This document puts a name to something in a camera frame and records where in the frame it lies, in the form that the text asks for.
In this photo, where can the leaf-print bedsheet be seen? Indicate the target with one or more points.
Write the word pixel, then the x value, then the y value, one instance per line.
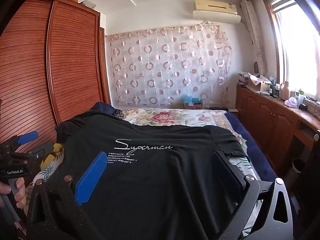
pixel 47 170

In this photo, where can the wooden sideboard cabinet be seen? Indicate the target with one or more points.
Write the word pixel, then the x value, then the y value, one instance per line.
pixel 270 120

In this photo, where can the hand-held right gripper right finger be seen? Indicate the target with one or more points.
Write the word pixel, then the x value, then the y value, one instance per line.
pixel 227 175

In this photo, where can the white power strip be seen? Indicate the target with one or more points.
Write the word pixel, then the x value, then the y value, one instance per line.
pixel 233 109

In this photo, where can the wooden-framed window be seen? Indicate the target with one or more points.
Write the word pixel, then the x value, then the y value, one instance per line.
pixel 295 50

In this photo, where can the wooden slatted wardrobe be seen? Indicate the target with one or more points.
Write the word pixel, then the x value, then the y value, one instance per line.
pixel 70 55

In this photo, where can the stack of folded fabric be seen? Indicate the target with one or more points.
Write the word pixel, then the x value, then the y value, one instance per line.
pixel 243 78

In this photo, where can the cardboard box with blue bag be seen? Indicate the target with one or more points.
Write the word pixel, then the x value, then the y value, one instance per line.
pixel 192 102

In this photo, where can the white and purple bag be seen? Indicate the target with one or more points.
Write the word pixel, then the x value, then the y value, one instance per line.
pixel 291 102

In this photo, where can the flat black box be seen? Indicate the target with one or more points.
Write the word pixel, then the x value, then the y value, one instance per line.
pixel 218 108

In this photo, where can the navy blue blanket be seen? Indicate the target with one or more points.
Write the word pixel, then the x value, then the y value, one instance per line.
pixel 252 140

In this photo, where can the green-capped bottle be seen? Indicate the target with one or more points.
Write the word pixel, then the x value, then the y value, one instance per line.
pixel 301 96

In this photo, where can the yellow cloth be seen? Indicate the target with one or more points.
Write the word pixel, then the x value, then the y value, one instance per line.
pixel 53 152

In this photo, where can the beige plastic bottle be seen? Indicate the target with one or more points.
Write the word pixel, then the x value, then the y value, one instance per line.
pixel 284 92

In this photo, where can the open cardboard box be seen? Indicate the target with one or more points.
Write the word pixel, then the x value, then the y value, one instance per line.
pixel 260 85

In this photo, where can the black printed t-shirt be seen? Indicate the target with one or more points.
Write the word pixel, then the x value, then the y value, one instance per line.
pixel 162 180

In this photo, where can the person's left hand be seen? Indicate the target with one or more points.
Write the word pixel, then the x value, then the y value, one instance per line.
pixel 21 192

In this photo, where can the patterned dark pillow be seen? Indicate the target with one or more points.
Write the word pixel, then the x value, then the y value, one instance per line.
pixel 118 113

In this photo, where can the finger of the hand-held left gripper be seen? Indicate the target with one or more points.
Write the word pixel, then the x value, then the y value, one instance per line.
pixel 28 137
pixel 45 148

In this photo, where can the grey trash bin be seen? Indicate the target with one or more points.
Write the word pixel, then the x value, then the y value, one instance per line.
pixel 298 166

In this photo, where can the white wall air conditioner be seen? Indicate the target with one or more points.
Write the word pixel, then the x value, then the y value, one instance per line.
pixel 215 7

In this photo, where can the white patterned window curtain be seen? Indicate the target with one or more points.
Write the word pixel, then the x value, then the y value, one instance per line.
pixel 255 35

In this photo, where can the small black box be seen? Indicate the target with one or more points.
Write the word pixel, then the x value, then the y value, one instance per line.
pixel 303 106

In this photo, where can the white flat case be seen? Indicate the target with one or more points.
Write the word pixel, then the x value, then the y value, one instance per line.
pixel 264 93

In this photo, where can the white box on wardrobe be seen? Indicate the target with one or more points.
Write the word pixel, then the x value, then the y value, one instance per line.
pixel 89 4

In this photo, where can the floral blanket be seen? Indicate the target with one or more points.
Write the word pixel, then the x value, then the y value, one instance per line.
pixel 165 116

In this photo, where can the sheer circle-patterned curtain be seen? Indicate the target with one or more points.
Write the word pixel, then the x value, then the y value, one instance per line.
pixel 162 62

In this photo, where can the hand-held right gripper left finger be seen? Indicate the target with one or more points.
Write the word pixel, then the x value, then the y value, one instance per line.
pixel 90 177

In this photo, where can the dark blue pillow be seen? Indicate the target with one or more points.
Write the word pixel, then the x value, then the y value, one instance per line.
pixel 102 108

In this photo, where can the dark oval mirror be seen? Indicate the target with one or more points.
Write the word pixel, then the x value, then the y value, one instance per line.
pixel 256 67

